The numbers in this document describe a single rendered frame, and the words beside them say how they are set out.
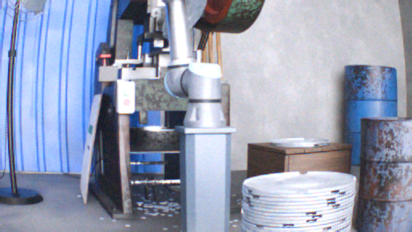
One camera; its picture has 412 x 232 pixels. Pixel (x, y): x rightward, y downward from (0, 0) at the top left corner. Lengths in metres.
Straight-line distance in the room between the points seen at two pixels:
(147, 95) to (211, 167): 0.64
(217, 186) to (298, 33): 2.74
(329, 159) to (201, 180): 0.63
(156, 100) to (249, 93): 1.82
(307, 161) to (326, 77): 2.48
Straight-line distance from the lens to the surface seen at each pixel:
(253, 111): 4.01
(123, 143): 2.17
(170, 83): 1.89
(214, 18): 2.69
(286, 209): 1.01
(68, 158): 3.56
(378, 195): 1.79
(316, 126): 4.36
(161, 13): 2.47
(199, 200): 1.74
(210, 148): 1.73
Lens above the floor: 0.54
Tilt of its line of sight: 1 degrees down
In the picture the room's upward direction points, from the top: straight up
